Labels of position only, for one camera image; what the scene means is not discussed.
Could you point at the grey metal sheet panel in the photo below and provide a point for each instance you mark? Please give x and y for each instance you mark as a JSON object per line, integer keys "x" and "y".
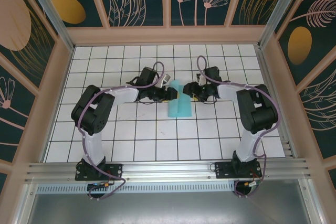
{"x": 168, "y": 211}

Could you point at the long aluminium mounting rail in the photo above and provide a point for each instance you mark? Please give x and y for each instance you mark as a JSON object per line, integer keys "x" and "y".
{"x": 168, "y": 171}

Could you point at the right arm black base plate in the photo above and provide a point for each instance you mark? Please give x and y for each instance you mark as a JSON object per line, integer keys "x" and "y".
{"x": 223, "y": 171}

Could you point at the teal paper sheet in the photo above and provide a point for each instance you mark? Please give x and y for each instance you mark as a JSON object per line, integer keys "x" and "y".
{"x": 183, "y": 108}

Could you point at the aluminium corner post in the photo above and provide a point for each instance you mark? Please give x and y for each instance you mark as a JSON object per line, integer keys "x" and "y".
{"x": 281, "y": 6}
{"x": 46, "y": 6}

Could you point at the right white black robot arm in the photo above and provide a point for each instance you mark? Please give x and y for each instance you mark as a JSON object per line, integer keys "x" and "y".
{"x": 258, "y": 113}

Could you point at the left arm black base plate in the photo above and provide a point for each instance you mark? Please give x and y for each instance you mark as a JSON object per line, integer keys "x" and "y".
{"x": 116, "y": 171}

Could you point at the aluminium side rail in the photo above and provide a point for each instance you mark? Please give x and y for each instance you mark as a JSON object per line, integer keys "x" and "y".
{"x": 267, "y": 77}

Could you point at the small black circuit board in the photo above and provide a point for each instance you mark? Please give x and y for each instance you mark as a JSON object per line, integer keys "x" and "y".
{"x": 95, "y": 186}

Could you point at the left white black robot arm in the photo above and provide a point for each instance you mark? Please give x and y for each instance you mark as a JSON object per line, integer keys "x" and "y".
{"x": 90, "y": 111}

